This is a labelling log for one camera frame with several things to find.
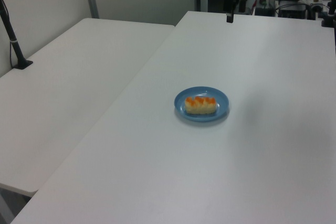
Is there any orange glazed bread roll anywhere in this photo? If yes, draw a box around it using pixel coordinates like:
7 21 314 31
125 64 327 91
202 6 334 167
184 96 218 115

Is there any black electronics box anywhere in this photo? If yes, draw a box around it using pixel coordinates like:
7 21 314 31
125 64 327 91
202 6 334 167
277 3 308 19

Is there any blue round plate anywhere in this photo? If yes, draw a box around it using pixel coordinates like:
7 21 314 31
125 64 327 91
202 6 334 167
174 86 230 123

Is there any black pole with white band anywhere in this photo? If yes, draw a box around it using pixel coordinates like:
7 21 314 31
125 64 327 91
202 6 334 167
0 0 34 70

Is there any black clamped camera pole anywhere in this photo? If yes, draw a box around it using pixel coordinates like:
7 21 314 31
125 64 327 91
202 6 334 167
320 0 336 28

